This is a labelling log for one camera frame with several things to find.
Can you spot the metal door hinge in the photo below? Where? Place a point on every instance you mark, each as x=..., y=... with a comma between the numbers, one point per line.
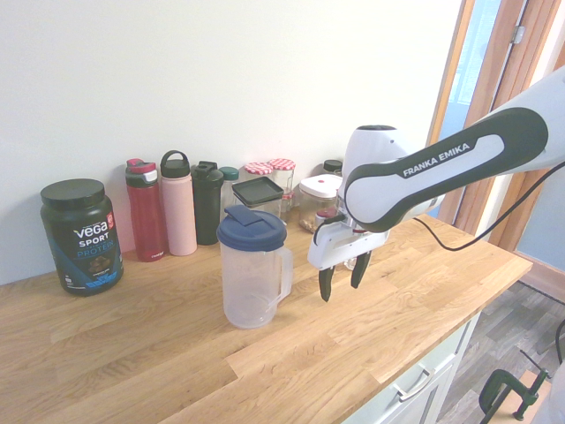
x=518, y=34

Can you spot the red water bottle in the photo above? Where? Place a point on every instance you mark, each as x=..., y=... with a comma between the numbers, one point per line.
x=148, y=212

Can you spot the green metal clamp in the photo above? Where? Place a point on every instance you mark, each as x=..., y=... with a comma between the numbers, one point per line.
x=503, y=388

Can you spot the jar with red checkered lid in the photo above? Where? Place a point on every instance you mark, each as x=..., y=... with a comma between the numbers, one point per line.
x=282, y=170
x=258, y=169

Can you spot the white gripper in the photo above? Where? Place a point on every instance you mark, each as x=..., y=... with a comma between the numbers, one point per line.
x=340, y=245

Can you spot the jar with black lid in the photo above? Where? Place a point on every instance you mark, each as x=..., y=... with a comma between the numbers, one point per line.
x=332, y=166

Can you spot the wooden door frame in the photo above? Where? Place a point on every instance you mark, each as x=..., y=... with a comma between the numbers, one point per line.
x=503, y=75

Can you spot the square container with black lid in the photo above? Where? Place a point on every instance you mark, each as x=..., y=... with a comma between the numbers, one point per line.
x=258, y=192

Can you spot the small jar with red lid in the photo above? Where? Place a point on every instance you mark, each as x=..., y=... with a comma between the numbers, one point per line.
x=288, y=202

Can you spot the black Vega protein tub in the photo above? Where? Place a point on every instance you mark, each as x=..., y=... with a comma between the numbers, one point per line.
x=81, y=238

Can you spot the nut container with white lid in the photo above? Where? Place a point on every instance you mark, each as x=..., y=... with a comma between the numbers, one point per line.
x=318, y=194

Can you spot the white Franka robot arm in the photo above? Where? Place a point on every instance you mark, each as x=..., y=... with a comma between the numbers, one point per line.
x=441, y=176

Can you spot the clear pitcher with blue lid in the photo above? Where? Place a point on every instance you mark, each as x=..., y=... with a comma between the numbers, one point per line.
x=249, y=269

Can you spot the black shaker bottle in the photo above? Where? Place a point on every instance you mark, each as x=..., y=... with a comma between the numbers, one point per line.
x=206, y=207

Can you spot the clear bottle with green lid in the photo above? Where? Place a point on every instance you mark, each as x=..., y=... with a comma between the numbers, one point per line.
x=228, y=176

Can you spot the pale green cabinet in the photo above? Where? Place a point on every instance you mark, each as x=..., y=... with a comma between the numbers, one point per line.
x=432, y=388

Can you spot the pink bottle with black lid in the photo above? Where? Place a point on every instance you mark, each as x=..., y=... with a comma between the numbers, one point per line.
x=178, y=212

